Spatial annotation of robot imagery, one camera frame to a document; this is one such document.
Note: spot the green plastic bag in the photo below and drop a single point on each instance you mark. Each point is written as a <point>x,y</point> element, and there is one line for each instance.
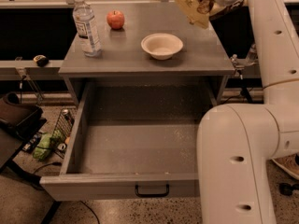
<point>47,145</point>

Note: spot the dark brown chair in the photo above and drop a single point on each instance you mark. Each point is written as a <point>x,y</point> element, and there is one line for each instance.
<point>18,124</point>

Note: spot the grey cabinet counter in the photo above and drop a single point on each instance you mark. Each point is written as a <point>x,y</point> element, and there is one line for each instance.
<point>200,70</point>

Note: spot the black yellow tape measure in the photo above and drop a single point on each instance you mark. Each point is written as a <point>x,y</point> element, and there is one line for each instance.
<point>41,60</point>

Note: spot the clear plastic water bottle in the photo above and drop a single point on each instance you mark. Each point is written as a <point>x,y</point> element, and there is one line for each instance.
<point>86,28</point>

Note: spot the brown sea salt chip bag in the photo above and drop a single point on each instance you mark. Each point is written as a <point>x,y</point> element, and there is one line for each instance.
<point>201,12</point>

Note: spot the soda can in basket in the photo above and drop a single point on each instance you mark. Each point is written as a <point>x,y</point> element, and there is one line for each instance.
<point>67,116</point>

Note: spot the small background water bottle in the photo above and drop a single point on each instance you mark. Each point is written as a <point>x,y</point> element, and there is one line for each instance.
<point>252,56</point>

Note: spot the tan sneaker shoe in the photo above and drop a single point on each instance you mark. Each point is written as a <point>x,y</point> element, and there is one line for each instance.
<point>289,164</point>

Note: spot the white paper bowl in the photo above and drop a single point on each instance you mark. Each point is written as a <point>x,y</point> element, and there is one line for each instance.
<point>161,46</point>

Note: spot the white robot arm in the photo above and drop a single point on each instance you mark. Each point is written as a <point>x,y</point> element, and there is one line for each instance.
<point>235,141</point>

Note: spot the metal clamp on rail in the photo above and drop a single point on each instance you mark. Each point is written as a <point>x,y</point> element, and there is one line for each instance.
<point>237,66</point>

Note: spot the red apple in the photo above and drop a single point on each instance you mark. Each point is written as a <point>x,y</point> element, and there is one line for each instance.
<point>115,19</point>

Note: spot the open grey top drawer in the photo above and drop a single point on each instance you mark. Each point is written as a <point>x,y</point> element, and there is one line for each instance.
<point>116,144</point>

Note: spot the small black floor object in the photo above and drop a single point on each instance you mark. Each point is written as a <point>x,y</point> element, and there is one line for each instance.
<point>287,189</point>

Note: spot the black drawer handle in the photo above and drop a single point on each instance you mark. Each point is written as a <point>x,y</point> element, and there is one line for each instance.
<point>152,191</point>

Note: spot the black wire basket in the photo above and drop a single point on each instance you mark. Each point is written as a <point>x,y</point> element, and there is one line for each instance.
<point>65,128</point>

